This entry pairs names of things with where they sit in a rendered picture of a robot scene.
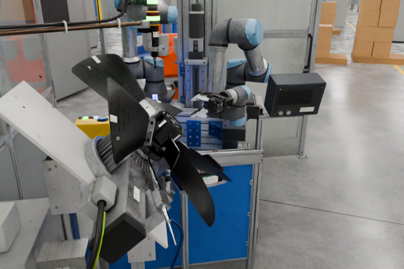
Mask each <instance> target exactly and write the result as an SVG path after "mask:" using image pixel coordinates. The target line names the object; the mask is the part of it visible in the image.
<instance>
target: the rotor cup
mask: <svg viewBox="0 0 404 269"><path fill-rule="evenodd" d="M151 118H154V119H155V127H154V130H153V136H152V140H151V144H150V145H143V147H142V149H143V150H144V151H145V152H146V153H147V154H148V155H149V156H150V157H151V158H153V159H155V160H160V159H162V158H163V157H164V156H163V154H164V151H163V149H162V148H163V147H165V148H166V146H167V143H168V141H169V138H171V139H172V140H174V139H175V138H176V137H177V136H178V135H180V136H179V137H178V138H177V139H176V140H175V141H174V142H177V141H178V140H179V139H180V138H181V137H182V136H183V135H184V134H185V131H184V129H183V127H182V125H181V124H180V123H179V122H178V120H177V119H176V118H175V117H174V116H173V114H171V113H170V112H169V111H168V110H166V109H164V108H162V109H160V110H159V111H158V112H157V113H155V114H154V115H153V116H152V117H151ZM171 119H173V120H174V121H175V124H174V123H173V122H172V121H171ZM165 120H166V122H165V123H164V124H163V125H162V126H160V127H159V124H161V123H162V122H163V121H165Z"/></svg>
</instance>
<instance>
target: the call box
mask: <svg viewBox="0 0 404 269"><path fill-rule="evenodd" d="M106 117H107V120H105V121H99V120H98V118H94V117H93V118H92V119H89V117H88V118H87V119H84V118H82V119H78V118H77V119H76V121H75V123H74V125H75V126H77V127H78V128H79V129H80V130H82V131H83V132H84V133H85V134H86V135H87V136H88V137H89V138H91V139H92V140H93V139H94V138H95V137H96V136H105V137H106V136H107V135H108V134H109V133H110V126H109V116H106Z"/></svg>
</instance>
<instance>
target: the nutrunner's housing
mask: <svg viewBox="0 0 404 269"><path fill-rule="evenodd" d="M150 28H152V33H151V41H152V47H159V26H150ZM151 56H152V57H154V58H156V57H158V56H159V54H158V51H157V52H151Z"/></svg>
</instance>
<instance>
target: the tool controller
mask: <svg viewBox="0 0 404 269"><path fill-rule="evenodd" d="M325 87H326V82H325V81H324V80H323V78H322V77H321V76H320V75H319V74H318V73H290V74H270V75H269V79H268V85H267V90H266V95H265V102H264V107H265V109H266V111H267V112H268V114H269V116H270V117H273V116H295V115H315V114H317V113H318V111H319V107H320V103H321V101H322V97H323V93H324V90H325Z"/></svg>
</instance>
